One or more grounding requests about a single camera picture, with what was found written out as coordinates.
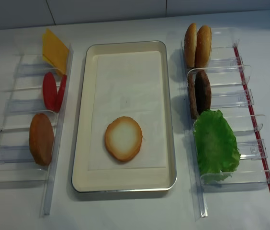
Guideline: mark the toasted bun bottom slice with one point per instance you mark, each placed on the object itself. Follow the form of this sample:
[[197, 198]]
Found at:
[[123, 138]]

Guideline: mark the yellow cheese slice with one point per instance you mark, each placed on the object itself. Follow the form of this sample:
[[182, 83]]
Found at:
[[60, 66], [53, 46]]

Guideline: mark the red tomato slice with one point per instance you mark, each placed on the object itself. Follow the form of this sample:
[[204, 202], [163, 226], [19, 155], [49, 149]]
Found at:
[[60, 94], [49, 91]]

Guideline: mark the dark brown meat patty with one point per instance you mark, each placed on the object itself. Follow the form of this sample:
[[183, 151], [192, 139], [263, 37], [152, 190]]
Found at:
[[202, 92]]

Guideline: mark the green lettuce leaf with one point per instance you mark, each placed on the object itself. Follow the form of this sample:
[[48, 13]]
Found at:
[[217, 151]]

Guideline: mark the clear acrylic left food rack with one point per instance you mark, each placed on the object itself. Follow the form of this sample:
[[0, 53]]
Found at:
[[24, 101]]

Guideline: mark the clear acrylic food rack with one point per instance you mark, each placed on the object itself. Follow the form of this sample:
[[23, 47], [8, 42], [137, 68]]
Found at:
[[231, 81], [24, 101]]

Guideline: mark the white parchment paper sheet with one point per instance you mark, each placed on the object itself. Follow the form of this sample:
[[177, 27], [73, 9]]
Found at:
[[129, 84]]

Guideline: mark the cream metal baking tray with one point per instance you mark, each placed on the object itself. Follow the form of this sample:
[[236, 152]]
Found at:
[[85, 180]]

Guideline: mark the sesame bun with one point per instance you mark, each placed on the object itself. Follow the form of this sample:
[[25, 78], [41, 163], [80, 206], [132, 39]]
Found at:
[[203, 49], [190, 44]]

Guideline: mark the clear acrylic right food rack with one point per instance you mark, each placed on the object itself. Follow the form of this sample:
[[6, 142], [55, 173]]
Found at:
[[231, 81]]

